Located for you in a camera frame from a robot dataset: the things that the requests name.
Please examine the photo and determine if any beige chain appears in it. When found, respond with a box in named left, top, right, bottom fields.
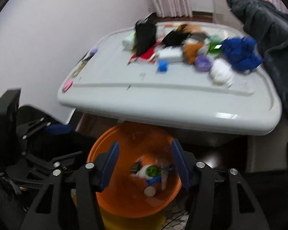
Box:
left=71, top=62, right=86, bottom=77

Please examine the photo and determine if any small green bottle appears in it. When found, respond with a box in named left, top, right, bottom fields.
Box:
left=146, top=165, right=162, bottom=176

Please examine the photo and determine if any brown plush toy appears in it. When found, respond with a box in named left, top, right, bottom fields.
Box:
left=176, top=23, right=205, bottom=35

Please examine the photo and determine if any purple bowl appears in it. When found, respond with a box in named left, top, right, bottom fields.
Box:
left=194, top=55, right=213, bottom=72

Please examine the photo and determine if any person's left forearm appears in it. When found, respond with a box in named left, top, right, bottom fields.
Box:
left=0, top=188, right=29, bottom=230

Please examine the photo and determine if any orange plush toy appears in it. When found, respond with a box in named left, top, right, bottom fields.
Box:
left=183, top=42, right=204, bottom=64

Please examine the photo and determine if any pink round case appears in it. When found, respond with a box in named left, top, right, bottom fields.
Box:
left=62, top=80, right=74, bottom=93

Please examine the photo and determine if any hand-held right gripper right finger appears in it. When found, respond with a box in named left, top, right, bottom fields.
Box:
left=171, top=138, right=270, bottom=230

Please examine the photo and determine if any bright green bottle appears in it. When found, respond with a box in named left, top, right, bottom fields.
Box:
left=208, top=43, right=222, bottom=53

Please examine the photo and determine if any white paper cup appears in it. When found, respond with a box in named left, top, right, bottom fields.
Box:
left=144, top=186, right=157, bottom=197

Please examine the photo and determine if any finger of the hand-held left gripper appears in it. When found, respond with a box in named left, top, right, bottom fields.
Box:
left=22, top=150, right=84, bottom=173
left=19, top=105, right=72, bottom=140

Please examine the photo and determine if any white plastic table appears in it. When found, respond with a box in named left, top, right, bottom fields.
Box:
left=57, top=21, right=282, bottom=136

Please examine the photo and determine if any orange plastic bin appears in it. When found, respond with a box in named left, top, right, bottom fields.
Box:
left=86, top=122, right=183, bottom=218

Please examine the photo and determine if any blue cloth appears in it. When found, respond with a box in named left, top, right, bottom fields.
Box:
left=221, top=36, right=263, bottom=73

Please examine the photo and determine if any white tissue packet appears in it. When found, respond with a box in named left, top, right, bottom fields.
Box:
left=122, top=34, right=137, bottom=51

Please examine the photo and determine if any small blue toy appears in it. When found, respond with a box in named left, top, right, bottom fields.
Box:
left=157, top=60, right=170, bottom=73

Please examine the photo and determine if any red paper packet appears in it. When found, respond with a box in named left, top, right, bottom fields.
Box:
left=130, top=44, right=159, bottom=64

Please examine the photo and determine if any black cloth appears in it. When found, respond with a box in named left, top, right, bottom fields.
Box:
left=163, top=30, right=190, bottom=47

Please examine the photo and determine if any white box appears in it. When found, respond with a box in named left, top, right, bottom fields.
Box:
left=157, top=47, right=184, bottom=63

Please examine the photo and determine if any dark grey jacket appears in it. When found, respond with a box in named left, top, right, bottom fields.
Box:
left=226, top=0, right=288, bottom=173

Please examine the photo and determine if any white cabinet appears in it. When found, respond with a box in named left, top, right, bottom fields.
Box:
left=188, top=0, right=245, bottom=24

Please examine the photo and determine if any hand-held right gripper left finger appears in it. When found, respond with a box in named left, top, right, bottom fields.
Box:
left=19, top=141, right=120, bottom=230

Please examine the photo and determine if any black bag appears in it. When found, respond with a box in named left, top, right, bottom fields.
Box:
left=134, top=19, right=157, bottom=56

